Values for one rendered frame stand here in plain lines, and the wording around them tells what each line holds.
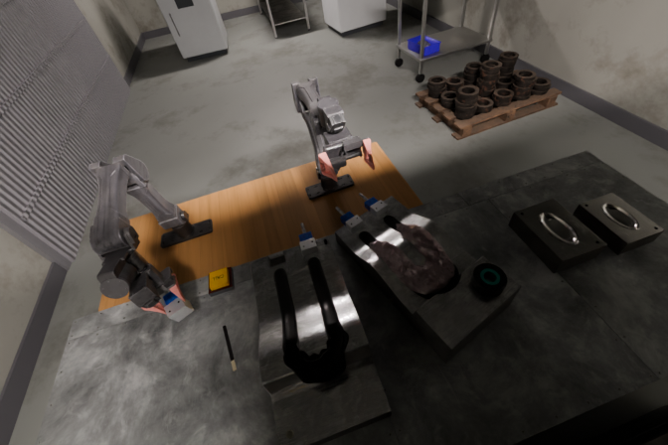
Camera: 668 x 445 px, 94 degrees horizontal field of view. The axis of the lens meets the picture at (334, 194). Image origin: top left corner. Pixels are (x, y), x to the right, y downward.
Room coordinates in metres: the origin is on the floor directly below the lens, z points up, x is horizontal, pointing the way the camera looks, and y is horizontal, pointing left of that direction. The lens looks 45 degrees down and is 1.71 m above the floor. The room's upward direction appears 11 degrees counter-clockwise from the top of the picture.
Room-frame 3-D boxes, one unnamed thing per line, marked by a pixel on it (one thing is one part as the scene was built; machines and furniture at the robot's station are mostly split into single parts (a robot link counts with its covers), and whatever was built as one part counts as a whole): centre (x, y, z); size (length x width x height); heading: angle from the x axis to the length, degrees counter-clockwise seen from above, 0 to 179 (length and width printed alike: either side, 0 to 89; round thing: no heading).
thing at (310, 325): (0.36, 0.13, 0.87); 0.50 x 0.26 x 0.14; 9
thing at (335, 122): (0.68, -0.04, 1.25); 0.07 x 0.06 x 0.11; 101
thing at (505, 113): (2.50, -1.56, 0.20); 1.07 x 0.74 x 0.39; 101
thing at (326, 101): (0.77, -0.03, 1.24); 0.12 x 0.09 x 0.12; 11
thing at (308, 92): (0.94, 0.01, 1.17); 0.30 x 0.09 x 0.12; 11
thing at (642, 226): (0.51, -0.86, 0.83); 0.17 x 0.13 x 0.06; 9
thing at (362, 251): (0.50, -0.21, 0.85); 0.50 x 0.26 x 0.11; 27
